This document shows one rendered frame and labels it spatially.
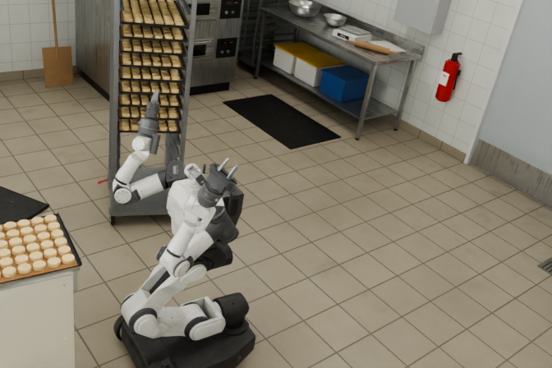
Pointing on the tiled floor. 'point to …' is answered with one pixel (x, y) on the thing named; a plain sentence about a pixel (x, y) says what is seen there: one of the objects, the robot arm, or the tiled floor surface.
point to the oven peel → (60, 66)
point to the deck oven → (198, 82)
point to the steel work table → (315, 26)
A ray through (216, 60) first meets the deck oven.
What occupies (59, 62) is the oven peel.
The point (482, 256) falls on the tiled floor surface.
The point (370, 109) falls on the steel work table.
